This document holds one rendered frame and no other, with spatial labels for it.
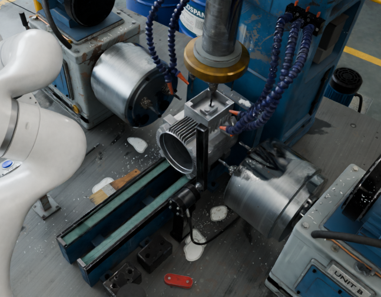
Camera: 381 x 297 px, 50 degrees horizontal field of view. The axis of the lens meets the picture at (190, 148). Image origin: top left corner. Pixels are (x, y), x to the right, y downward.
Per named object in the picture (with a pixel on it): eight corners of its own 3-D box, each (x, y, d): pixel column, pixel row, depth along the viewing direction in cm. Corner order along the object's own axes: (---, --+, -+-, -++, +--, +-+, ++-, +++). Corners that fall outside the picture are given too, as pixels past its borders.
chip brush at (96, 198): (134, 167, 152) (134, 165, 151) (142, 175, 150) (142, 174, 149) (88, 198, 142) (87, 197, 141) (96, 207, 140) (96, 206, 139)
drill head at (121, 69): (121, 65, 170) (116, 11, 150) (185, 112, 155) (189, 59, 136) (71, 93, 157) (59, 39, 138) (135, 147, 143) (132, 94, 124)
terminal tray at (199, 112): (208, 101, 137) (209, 85, 131) (231, 118, 133) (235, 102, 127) (182, 119, 131) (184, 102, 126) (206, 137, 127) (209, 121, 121)
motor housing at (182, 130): (195, 125, 150) (199, 86, 136) (234, 155, 143) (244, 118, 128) (155, 154, 141) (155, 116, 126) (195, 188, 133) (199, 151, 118)
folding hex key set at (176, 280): (162, 284, 125) (162, 282, 123) (165, 274, 127) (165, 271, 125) (191, 289, 124) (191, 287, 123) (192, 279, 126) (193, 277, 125)
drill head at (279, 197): (246, 157, 143) (260, 106, 124) (349, 233, 127) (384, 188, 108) (197, 200, 131) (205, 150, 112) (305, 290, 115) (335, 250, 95)
